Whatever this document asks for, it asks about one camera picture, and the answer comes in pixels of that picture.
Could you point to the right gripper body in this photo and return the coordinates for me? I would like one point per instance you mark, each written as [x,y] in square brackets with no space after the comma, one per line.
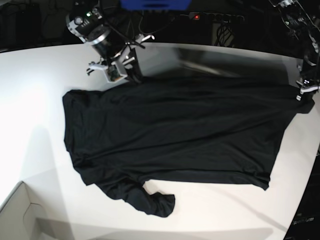
[114,56]

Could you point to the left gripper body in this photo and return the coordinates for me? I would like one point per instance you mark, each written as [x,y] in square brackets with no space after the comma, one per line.
[307,86]

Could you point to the black t-shirt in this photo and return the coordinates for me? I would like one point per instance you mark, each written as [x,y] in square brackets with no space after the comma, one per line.
[194,128]

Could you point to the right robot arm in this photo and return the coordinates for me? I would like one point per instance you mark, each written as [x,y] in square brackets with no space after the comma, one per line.
[90,17]

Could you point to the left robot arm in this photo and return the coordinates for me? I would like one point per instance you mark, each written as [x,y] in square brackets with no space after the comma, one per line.
[304,28]

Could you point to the blue bin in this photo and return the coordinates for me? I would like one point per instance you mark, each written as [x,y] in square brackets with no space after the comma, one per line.
[143,5]

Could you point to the black power strip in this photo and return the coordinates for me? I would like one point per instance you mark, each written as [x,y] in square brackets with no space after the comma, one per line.
[217,17]

